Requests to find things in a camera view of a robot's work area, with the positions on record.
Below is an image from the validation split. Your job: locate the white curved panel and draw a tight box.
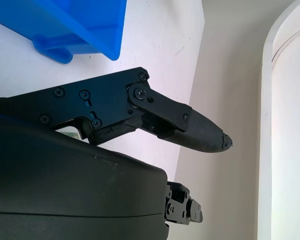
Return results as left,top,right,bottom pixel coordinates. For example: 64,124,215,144
257,0,300,240

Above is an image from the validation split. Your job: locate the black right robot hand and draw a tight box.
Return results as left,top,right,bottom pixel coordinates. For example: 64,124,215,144
0,66,234,240

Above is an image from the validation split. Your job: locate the blue plastic tray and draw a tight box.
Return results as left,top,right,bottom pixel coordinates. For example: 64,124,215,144
0,0,128,65

